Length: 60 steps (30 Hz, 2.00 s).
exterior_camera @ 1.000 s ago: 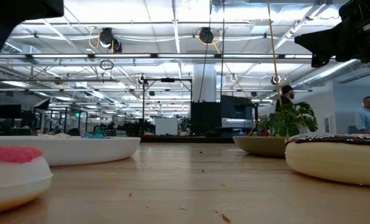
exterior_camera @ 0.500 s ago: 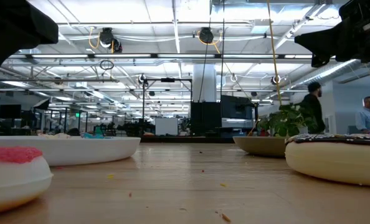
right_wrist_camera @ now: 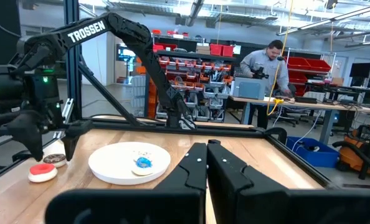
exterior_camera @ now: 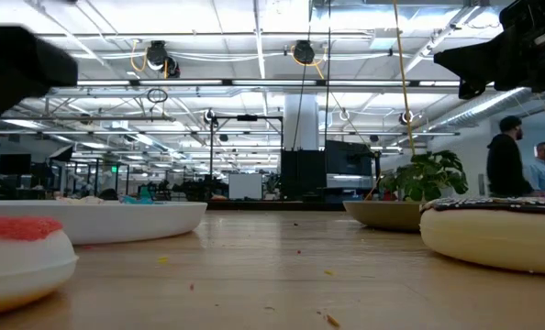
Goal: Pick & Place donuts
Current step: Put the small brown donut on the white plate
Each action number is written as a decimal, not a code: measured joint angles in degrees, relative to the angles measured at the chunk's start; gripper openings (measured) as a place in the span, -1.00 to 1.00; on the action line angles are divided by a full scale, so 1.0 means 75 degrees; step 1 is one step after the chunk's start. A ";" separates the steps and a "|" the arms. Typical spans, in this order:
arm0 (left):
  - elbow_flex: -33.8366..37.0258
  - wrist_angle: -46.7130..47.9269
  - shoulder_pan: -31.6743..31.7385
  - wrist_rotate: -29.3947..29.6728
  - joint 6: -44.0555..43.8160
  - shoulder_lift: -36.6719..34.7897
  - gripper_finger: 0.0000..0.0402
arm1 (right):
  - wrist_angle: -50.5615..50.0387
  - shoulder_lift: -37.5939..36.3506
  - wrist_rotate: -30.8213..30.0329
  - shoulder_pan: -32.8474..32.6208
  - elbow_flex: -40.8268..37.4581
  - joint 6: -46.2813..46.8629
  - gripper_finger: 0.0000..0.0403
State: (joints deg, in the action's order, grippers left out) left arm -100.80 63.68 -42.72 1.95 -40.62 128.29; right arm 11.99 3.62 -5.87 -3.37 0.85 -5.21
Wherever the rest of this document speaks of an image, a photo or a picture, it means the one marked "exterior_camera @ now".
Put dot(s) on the black tall frame stand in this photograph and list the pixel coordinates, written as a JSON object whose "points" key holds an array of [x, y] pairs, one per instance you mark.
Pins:
{"points": [[247, 117]]}

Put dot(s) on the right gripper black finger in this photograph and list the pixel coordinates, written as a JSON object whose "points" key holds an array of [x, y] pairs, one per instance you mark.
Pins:
{"points": [[474, 59], [472, 89]]}

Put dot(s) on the pink frosted donut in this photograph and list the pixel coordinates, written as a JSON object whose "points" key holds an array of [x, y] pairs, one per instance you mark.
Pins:
{"points": [[20, 261]]}

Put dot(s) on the tan bowl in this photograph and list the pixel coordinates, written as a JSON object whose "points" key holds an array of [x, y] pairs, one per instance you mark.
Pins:
{"points": [[382, 215]]}

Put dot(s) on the chocolate frosted sprinkled donut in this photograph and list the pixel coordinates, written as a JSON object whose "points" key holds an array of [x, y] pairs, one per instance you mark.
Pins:
{"points": [[497, 238]]}

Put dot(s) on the black table edge frame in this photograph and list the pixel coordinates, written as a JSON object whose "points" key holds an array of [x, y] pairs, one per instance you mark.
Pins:
{"points": [[277, 206]]}

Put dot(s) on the black cabinet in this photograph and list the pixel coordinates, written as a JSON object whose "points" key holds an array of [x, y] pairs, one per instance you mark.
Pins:
{"points": [[302, 174]]}

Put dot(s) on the black and grey machine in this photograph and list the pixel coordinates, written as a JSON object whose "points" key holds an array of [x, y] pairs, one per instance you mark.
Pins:
{"points": [[348, 158]]}

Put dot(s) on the small black monitor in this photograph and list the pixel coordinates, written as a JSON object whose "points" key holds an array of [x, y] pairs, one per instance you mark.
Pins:
{"points": [[14, 164]]}

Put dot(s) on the white round plate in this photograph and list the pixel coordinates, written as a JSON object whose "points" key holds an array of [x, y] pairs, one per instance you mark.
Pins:
{"points": [[116, 222]]}

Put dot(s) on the white board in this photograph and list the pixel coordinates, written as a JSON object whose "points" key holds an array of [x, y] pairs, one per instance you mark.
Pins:
{"points": [[245, 186]]}

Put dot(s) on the green leafy plant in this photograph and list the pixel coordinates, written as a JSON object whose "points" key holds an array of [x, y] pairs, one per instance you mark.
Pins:
{"points": [[430, 176]]}

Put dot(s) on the white building column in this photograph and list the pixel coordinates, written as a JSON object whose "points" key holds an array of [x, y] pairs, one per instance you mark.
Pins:
{"points": [[300, 121]]}

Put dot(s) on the person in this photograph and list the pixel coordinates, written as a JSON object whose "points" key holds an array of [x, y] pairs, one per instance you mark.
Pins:
{"points": [[504, 165], [541, 172]]}

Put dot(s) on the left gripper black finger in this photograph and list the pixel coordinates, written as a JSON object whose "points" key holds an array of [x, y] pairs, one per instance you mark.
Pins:
{"points": [[11, 69]]}

